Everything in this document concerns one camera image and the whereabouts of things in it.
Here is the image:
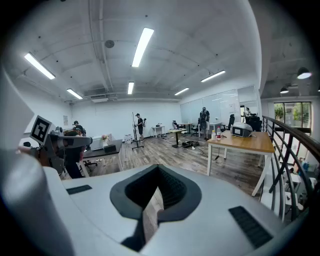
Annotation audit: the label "white storage box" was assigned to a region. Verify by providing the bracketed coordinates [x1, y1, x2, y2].
[90, 135, 104, 151]

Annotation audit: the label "black metal railing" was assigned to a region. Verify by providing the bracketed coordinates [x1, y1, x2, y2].
[259, 115, 320, 221]

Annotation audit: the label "white desk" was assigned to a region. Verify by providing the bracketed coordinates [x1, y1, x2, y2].
[208, 121, 223, 133]

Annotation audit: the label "wooden table white legs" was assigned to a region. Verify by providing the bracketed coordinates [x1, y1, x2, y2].
[206, 131, 276, 197]

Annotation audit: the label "light wood pedestal table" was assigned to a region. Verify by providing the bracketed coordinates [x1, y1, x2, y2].
[166, 128, 187, 149]

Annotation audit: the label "black floor stand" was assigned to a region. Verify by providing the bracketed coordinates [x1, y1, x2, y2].
[131, 111, 146, 150]

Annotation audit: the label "frosted glass partition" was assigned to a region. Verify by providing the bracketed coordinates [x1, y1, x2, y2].
[179, 86, 260, 126]

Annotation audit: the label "large window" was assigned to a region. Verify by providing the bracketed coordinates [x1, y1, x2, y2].
[273, 101, 312, 128]

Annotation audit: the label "black top desk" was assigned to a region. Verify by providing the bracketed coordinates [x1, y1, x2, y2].
[82, 139, 124, 177]

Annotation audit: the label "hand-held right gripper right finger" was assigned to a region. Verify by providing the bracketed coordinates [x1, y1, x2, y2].
[139, 164, 286, 256]

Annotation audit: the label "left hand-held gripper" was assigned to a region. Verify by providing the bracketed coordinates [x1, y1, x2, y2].
[29, 114, 93, 180]

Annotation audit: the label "small white table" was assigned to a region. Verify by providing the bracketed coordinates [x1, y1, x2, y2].
[151, 125, 166, 138]

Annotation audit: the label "grey countertop appliance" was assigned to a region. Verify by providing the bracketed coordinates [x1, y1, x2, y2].
[229, 122, 253, 138]

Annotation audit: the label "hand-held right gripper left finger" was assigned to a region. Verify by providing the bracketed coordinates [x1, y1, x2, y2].
[43, 164, 160, 256]

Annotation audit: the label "person's left forearm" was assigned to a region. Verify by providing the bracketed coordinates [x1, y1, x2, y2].
[16, 145, 42, 162]

